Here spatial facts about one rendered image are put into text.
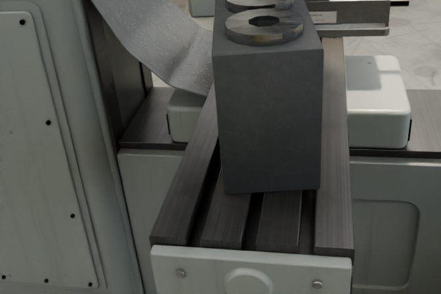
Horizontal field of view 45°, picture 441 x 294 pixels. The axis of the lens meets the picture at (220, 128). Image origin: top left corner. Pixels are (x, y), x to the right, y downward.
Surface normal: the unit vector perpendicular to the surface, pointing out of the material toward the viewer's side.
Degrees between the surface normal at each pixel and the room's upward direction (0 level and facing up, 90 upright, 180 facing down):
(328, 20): 90
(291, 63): 90
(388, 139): 90
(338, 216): 0
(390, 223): 90
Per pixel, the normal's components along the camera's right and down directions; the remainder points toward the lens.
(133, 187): -0.17, 0.51
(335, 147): -0.07, -0.86
